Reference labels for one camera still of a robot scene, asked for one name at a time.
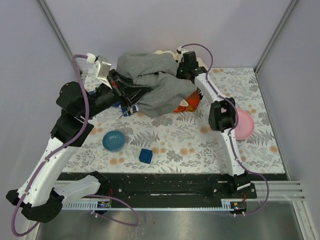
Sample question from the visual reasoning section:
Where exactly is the cream cloth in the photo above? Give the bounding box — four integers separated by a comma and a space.
154, 50, 208, 69

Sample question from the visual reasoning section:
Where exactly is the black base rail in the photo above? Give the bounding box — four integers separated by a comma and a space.
56, 171, 258, 211

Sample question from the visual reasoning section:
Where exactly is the right aluminium frame post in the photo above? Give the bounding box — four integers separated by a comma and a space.
254, 0, 300, 75

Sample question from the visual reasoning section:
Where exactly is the blue cube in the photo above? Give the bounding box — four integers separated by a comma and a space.
138, 148, 153, 164

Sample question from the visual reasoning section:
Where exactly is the floral table mat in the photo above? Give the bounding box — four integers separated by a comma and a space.
64, 67, 285, 174

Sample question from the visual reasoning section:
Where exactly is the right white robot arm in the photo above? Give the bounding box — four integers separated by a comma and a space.
177, 48, 251, 193

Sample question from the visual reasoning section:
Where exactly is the left aluminium frame post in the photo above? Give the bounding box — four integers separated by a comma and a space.
36, 0, 73, 66

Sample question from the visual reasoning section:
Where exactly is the aluminium frame post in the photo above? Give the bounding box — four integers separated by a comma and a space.
36, 0, 73, 66
254, 0, 300, 75

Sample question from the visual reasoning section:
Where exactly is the blue white patterned cloth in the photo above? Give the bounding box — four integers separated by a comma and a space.
87, 89, 140, 117

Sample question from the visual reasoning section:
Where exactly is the blue bowl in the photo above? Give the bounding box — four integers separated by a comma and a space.
102, 130, 126, 152

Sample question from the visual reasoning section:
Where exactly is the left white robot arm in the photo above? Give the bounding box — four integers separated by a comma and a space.
6, 69, 153, 223

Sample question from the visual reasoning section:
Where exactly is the pink plate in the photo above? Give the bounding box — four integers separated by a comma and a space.
235, 108, 255, 141

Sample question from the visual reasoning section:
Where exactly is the orange black patterned cloth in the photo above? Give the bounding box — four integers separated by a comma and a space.
173, 90, 202, 113

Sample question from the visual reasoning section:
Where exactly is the grey cloth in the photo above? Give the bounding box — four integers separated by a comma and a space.
116, 52, 197, 118

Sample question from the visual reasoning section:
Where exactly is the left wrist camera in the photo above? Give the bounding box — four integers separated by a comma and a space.
86, 53, 112, 89

